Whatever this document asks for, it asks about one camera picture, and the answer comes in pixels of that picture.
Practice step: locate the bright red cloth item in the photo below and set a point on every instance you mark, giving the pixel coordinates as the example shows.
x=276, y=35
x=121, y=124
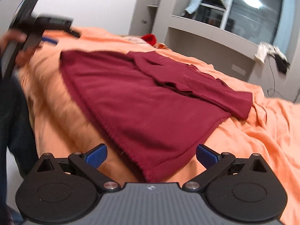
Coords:
x=149, y=39

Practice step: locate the white wall socket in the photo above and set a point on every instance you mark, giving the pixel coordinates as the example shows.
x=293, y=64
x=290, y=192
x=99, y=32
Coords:
x=238, y=69

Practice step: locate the black garment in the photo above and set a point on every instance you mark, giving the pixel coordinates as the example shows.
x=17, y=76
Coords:
x=282, y=64

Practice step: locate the peach patterned cloth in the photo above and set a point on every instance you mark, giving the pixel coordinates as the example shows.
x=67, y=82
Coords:
x=134, y=39

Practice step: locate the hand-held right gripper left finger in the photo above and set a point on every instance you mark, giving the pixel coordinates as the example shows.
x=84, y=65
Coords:
x=97, y=155

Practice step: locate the person's left hand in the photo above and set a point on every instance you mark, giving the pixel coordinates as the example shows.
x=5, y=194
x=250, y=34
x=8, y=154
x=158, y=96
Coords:
x=14, y=37

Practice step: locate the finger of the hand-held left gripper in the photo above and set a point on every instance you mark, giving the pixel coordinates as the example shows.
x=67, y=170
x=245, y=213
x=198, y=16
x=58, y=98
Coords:
x=75, y=33
x=50, y=39

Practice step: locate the large glass window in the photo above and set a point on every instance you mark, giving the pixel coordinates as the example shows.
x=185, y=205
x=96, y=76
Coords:
x=253, y=11

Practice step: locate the grey window bench cabinet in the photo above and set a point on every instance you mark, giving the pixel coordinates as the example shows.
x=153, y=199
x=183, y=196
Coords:
x=211, y=32

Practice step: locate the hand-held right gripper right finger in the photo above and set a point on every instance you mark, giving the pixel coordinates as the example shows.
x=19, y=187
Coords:
x=206, y=155

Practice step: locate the dark red sweater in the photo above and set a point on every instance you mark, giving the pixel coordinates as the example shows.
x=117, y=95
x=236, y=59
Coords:
x=145, y=103

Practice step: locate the grey wardrobe with open door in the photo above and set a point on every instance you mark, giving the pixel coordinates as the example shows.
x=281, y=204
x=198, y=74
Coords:
x=145, y=9

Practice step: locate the orange blanket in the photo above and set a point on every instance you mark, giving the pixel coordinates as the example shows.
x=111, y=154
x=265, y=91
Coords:
x=262, y=133

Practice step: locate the long light blue curtain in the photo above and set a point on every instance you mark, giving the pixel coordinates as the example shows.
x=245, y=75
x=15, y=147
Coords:
x=284, y=28

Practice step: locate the white garment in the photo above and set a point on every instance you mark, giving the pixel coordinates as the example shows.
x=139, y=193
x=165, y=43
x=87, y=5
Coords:
x=262, y=51

